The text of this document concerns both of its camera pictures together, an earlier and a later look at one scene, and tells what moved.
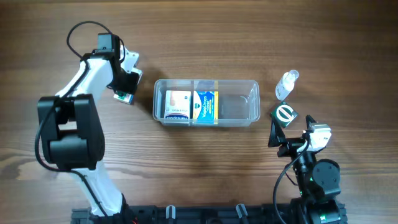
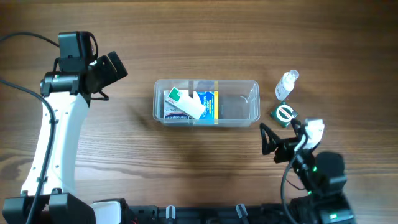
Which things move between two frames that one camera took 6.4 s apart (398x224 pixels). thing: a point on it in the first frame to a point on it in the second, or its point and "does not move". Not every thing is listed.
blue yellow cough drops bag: (205, 107) does not move
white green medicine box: (127, 98) to (180, 99)
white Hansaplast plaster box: (177, 104) does not move
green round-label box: (284, 114) does not move
